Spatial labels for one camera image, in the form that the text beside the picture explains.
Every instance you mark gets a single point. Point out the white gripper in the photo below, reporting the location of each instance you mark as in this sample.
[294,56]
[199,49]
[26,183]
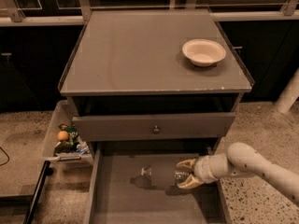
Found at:
[204,169]

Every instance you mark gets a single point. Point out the clear plastic water bottle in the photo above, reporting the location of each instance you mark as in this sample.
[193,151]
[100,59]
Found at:
[162,174]

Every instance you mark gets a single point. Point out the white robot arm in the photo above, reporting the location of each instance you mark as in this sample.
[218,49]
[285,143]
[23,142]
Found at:
[239,160]

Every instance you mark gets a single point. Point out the round metal drawer knob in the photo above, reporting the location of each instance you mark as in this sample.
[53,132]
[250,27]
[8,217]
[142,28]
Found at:
[156,129]

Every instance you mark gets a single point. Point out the grey middle drawer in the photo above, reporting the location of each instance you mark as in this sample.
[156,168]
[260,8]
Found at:
[120,194]

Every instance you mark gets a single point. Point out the grey drawer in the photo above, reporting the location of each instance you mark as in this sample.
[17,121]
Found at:
[139,127]
[120,194]

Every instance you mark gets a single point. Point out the grey top drawer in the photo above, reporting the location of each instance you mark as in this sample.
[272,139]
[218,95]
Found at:
[139,127]

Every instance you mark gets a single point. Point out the grey drawer cabinet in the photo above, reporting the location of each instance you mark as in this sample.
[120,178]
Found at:
[131,63]

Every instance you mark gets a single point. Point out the small clear bottle in bin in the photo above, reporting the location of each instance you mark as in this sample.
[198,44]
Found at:
[83,149]

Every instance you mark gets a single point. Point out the white paper bowl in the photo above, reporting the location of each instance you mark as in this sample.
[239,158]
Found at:
[203,52]

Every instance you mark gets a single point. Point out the green snack bag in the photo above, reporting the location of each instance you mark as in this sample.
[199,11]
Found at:
[71,144]

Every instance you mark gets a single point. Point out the small orange ball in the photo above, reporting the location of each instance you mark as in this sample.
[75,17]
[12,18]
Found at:
[62,135]

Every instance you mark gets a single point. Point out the black metal bar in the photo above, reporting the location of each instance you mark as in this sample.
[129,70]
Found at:
[45,171]

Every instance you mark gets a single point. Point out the grey metal railing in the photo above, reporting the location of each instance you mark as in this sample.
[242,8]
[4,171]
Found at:
[78,11]

